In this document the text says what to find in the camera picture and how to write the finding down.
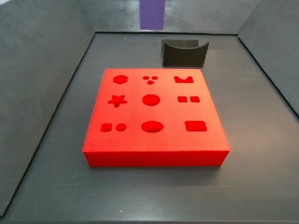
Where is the purple rectangle peg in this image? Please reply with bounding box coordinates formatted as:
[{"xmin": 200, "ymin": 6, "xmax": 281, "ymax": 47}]
[{"xmin": 139, "ymin": 0, "xmax": 165, "ymax": 31}]

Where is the red shape sorter block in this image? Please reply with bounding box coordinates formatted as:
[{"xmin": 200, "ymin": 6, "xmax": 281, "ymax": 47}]
[{"xmin": 83, "ymin": 68, "xmax": 230, "ymax": 167}]

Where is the black curved holder stand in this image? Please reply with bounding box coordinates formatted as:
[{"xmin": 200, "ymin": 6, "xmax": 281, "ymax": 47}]
[{"xmin": 162, "ymin": 39, "xmax": 210, "ymax": 67}]

